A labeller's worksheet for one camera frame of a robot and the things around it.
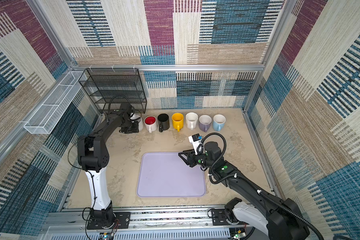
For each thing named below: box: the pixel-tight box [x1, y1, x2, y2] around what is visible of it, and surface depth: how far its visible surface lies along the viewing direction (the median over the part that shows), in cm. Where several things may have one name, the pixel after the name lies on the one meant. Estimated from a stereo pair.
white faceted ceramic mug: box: [185, 112, 199, 131], surface depth 104 cm
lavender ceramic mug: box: [198, 114, 212, 133], surface depth 107 cm
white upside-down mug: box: [144, 115, 157, 134], surface depth 107 cm
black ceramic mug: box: [157, 113, 170, 133], surface depth 107 cm
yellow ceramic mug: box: [172, 112, 184, 132], surface depth 105 cm
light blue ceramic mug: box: [213, 114, 226, 132], surface depth 103 cm
